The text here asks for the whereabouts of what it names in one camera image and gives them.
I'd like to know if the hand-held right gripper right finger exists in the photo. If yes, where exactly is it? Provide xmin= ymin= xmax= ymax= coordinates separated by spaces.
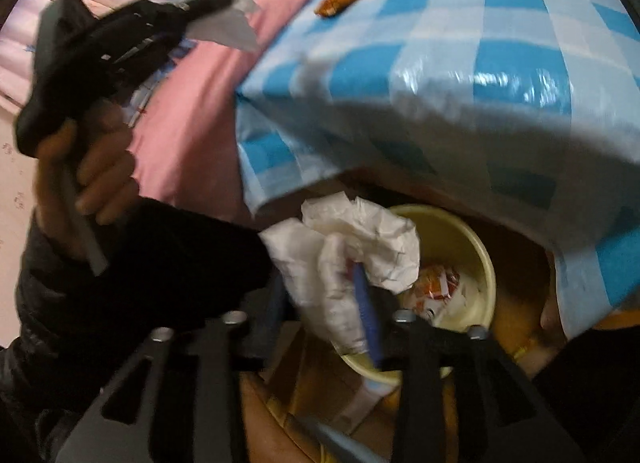
xmin=350 ymin=263 xmax=586 ymax=463

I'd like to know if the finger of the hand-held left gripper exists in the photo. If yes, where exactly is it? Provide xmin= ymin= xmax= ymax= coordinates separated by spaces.
xmin=182 ymin=0 xmax=235 ymax=14

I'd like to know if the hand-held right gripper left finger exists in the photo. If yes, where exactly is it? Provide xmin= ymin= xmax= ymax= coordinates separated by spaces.
xmin=55 ymin=288 xmax=296 ymax=463

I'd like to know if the white tissue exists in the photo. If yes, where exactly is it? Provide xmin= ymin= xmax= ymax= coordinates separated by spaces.
xmin=187 ymin=0 xmax=267 ymax=54

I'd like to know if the white paper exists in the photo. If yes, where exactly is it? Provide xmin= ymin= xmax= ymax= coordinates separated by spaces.
xmin=260 ymin=194 xmax=422 ymax=355

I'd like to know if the yellow trash bin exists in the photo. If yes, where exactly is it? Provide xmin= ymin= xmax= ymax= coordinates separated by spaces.
xmin=340 ymin=203 xmax=498 ymax=390

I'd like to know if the person's left forearm black sleeve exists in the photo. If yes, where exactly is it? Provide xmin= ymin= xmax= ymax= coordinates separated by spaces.
xmin=0 ymin=198 xmax=276 ymax=444

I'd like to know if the person's left hand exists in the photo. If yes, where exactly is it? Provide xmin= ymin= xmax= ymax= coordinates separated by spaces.
xmin=35 ymin=103 xmax=141 ymax=264

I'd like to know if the orange white wrapper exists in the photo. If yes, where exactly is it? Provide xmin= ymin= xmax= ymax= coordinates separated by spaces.
xmin=400 ymin=265 xmax=461 ymax=320

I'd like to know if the pink blanket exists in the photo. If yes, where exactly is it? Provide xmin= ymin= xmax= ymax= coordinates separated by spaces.
xmin=120 ymin=0 xmax=357 ymax=224

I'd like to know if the orange snack wrapper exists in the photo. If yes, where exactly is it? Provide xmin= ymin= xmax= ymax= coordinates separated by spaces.
xmin=314 ymin=0 xmax=372 ymax=20

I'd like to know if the blue white checkered tablecloth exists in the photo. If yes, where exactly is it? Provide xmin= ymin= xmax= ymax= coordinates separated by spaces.
xmin=235 ymin=0 xmax=640 ymax=340

